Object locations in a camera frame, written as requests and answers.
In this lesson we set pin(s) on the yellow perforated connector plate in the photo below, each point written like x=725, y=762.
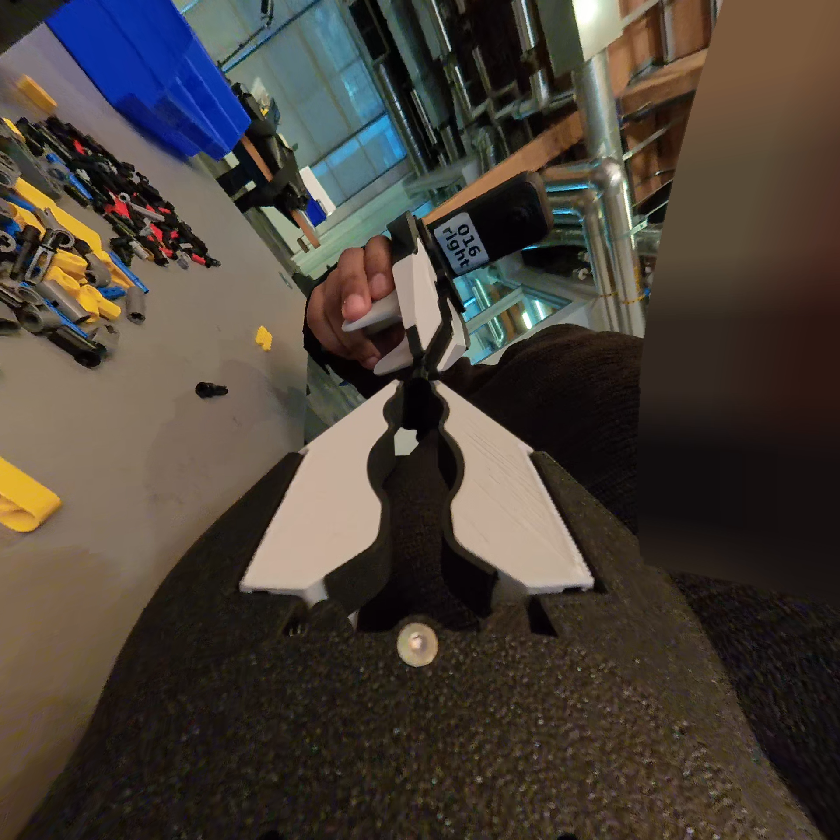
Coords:
x=264, y=338

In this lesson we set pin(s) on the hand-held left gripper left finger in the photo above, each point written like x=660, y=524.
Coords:
x=315, y=518

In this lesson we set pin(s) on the black connector pin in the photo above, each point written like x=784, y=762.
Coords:
x=211, y=390

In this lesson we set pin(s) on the small yellow bush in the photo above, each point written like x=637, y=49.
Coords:
x=36, y=92

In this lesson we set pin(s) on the pile of black red pins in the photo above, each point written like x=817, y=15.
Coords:
x=138, y=210

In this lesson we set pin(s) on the person's right hand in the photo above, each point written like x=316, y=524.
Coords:
x=348, y=289

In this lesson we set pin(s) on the blue storage bin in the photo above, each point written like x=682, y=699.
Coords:
x=164, y=79

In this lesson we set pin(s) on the pile of mixed building pieces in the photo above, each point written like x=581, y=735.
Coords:
x=59, y=275

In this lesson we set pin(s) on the person's dark knit sweater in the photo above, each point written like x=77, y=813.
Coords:
x=564, y=407

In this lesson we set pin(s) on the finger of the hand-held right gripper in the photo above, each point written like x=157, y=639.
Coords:
x=420, y=302
x=453, y=344

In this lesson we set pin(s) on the yellow flat beam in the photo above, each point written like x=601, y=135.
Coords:
x=26, y=505

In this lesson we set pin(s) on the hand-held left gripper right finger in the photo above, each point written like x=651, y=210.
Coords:
x=512, y=518

